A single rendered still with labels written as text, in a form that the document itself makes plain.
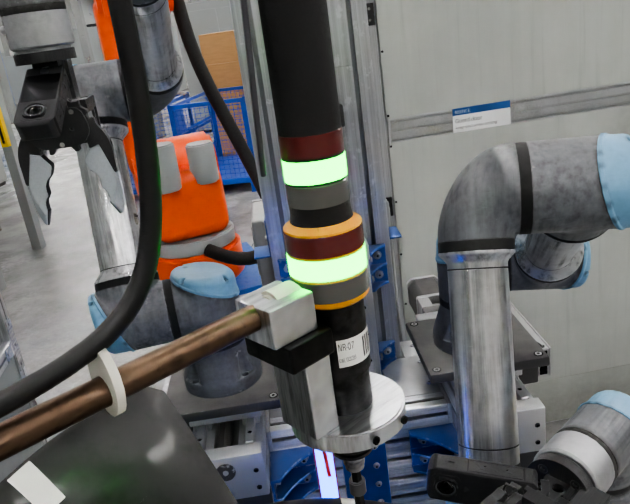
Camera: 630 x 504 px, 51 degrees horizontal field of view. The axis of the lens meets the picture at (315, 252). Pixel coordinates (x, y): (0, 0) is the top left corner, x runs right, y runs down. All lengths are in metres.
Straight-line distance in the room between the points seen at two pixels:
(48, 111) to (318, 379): 0.52
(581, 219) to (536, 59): 1.56
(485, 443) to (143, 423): 0.48
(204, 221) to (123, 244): 3.18
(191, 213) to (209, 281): 3.20
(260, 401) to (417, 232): 1.25
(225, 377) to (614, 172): 0.76
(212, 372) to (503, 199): 0.66
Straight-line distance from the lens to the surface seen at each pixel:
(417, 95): 2.23
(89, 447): 0.47
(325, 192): 0.33
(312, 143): 0.33
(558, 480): 0.77
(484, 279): 0.83
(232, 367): 1.24
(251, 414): 1.26
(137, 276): 0.29
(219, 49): 8.54
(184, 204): 4.35
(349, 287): 0.35
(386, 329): 1.45
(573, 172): 0.82
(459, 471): 0.75
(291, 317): 0.33
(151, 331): 1.21
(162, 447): 0.49
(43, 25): 0.85
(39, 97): 0.82
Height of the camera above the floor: 1.68
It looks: 20 degrees down
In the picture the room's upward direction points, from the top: 8 degrees counter-clockwise
